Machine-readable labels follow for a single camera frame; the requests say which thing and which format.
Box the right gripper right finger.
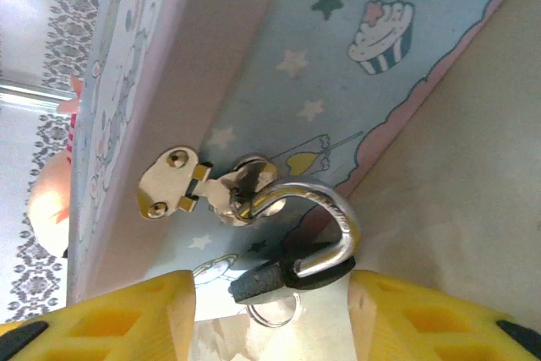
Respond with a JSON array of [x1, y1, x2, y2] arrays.
[[348, 270, 541, 361]]

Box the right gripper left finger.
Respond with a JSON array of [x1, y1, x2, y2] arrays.
[[0, 270, 196, 361]]

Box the small silver padlock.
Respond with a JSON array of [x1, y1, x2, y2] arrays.
[[227, 177, 363, 305]]

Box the silver key ring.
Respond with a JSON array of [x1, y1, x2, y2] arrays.
[[243, 292, 303, 329]]

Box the blue cartoon tin box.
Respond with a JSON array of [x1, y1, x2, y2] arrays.
[[66, 0, 532, 322]]

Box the peach plush doll pink hat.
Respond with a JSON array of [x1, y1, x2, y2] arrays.
[[26, 74, 85, 260]]

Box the silver box hasp latch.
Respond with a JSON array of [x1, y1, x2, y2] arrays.
[[136, 145, 281, 228]]

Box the aluminium left frame post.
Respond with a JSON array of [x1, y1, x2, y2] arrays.
[[0, 79, 60, 112]]

